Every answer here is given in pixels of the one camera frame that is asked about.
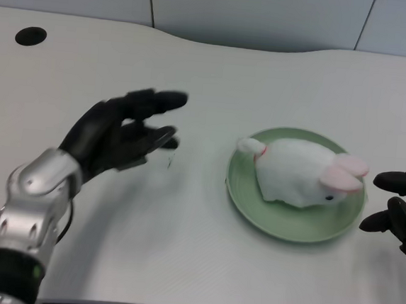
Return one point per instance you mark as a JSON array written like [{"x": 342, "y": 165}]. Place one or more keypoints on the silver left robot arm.
[{"x": 19, "y": 214}]

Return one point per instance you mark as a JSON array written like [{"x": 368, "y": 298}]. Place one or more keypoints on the white plush rabbit doll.
[{"x": 300, "y": 174}]

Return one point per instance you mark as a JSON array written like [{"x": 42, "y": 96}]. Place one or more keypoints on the grey partition panel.
[{"x": 215, "y": 11}]

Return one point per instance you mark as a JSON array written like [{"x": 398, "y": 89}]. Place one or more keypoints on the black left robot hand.
[{"x": 108, "y": 134}]

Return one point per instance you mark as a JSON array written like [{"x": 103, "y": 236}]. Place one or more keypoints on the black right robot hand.
[{"x": 402, "y": 212}]

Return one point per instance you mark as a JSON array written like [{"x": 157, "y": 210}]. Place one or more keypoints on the green round plate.
[{"x": 252, "y": 202}]

